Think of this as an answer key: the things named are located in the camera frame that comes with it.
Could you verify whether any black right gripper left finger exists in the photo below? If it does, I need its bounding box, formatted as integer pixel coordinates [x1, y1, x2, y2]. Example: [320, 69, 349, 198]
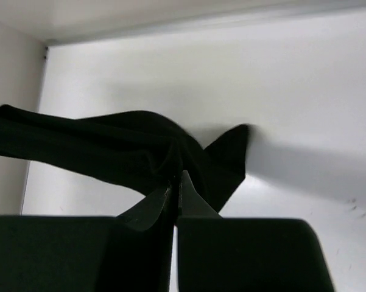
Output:
[0, 186, 174, 291]

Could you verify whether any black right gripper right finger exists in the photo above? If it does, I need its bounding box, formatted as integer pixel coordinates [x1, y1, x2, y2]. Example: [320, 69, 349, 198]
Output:
[177, 172, 334, 291]

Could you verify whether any black skirt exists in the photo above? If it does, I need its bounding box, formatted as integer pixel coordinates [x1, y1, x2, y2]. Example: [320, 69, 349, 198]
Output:
[0, 105, 250, 211]

